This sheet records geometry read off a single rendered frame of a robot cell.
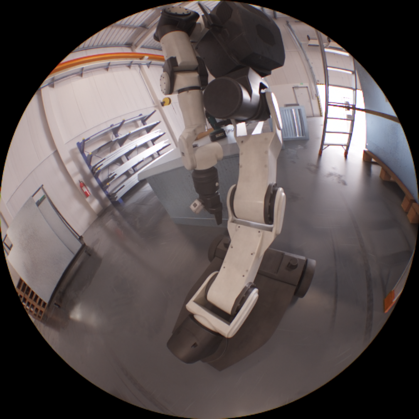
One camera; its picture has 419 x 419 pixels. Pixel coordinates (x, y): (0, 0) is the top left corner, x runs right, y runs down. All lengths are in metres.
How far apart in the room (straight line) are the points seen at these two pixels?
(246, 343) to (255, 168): 0.65
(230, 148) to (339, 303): 1.02
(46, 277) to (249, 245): 2.93
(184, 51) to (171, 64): 0.06
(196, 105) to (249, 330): 0.78
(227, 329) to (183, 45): 0.82
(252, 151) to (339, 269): 0.82
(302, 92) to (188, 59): 10.26
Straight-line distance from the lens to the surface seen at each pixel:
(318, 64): 11.45
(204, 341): 0.48
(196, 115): 0.38
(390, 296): 1.08
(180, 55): 0.44
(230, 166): 0.75
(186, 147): 0.37
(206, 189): 0.43
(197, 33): 0.59
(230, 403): 0.94
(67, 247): 2.70
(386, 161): 2.32
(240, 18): 0.51
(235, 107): 0.32
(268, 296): 0.62
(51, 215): 2.81
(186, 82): 0.40
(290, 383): 0.88
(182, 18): 0.53
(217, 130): 0.93
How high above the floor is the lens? 0.78
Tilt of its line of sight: 35 degrees down
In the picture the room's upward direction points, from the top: 25 degrees counter-clockwise
